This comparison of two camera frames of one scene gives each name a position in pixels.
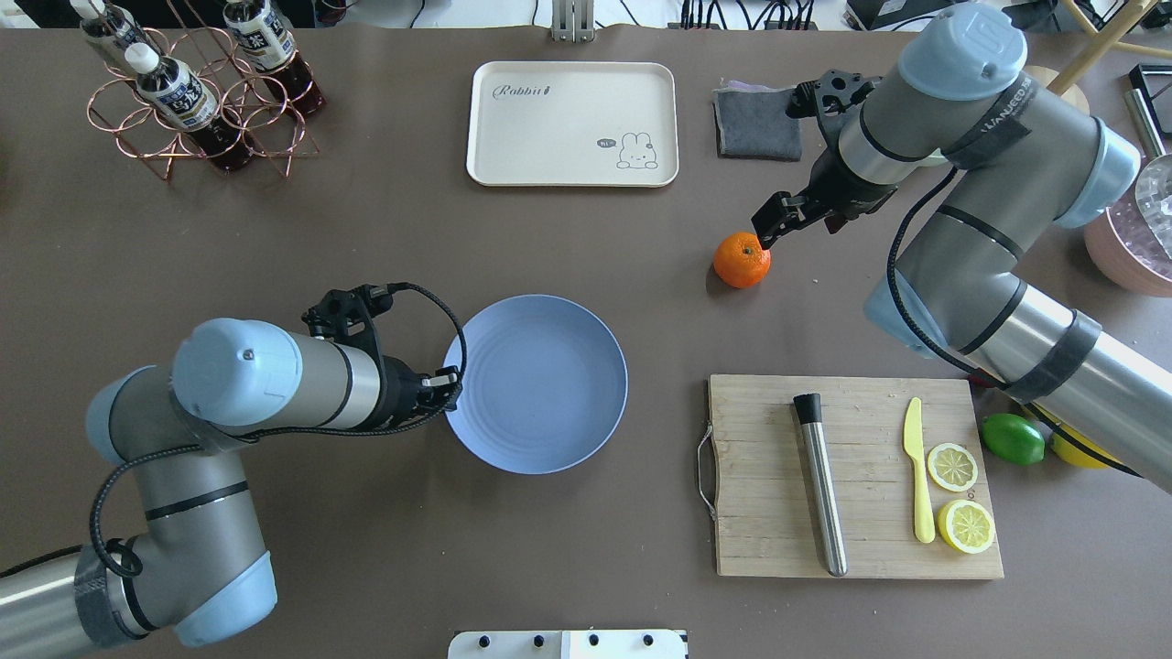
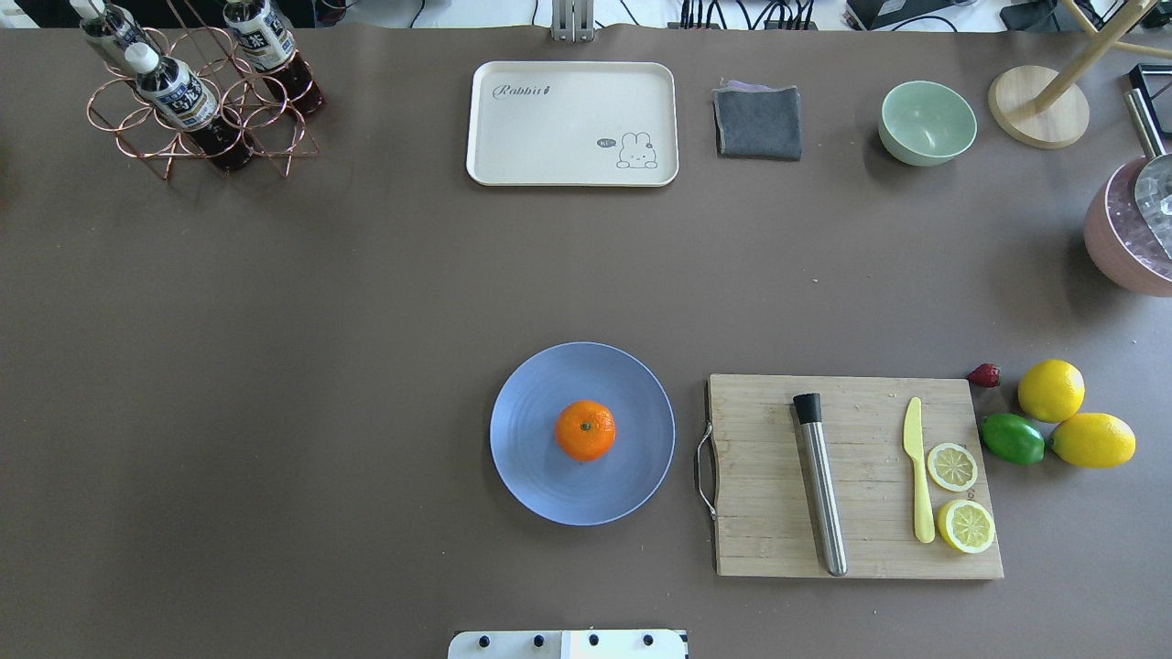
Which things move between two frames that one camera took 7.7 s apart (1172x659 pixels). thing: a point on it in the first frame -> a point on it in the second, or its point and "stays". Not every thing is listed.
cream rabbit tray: [600, 124] stays
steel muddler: [809, 410] stays
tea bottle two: [271, 45] stays
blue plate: [545, 383] -> [582, 433]
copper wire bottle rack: [194, 93] stays
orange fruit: [741, 261] -> [585, 430]
